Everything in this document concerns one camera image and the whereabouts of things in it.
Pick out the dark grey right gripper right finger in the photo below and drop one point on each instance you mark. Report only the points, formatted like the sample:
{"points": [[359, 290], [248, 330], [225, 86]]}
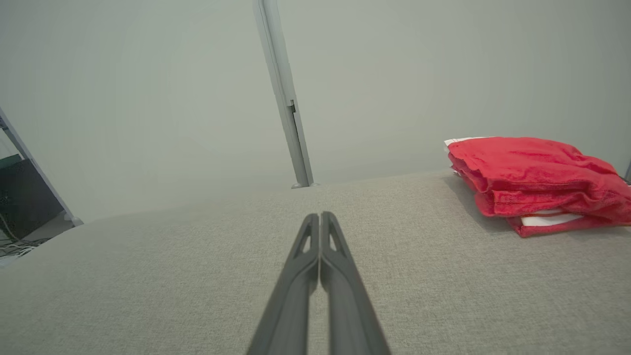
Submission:
{"points": [[347, 305]]}

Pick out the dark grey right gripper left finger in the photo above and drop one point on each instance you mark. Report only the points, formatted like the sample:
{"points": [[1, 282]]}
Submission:
{"points": [[288, 305]]}

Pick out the red jersey with black lettering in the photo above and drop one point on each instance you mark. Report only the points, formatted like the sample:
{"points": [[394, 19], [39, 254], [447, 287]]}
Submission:
{"points": [[537, 177]]}

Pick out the dark cabinet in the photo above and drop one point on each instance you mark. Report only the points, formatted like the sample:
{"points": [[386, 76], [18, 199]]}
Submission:
{"points": [[24, 197]]}

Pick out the grey double partition post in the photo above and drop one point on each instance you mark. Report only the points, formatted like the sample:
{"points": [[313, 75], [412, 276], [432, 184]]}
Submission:
{"points": [[286, 98]]}

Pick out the slanted grey partition edge post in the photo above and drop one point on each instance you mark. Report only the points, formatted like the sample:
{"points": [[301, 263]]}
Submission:
{"points": [[34, 170]]}

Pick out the slim grey frame post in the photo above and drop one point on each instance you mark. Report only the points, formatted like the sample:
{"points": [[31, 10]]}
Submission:
{"points": [[629, 173]]}

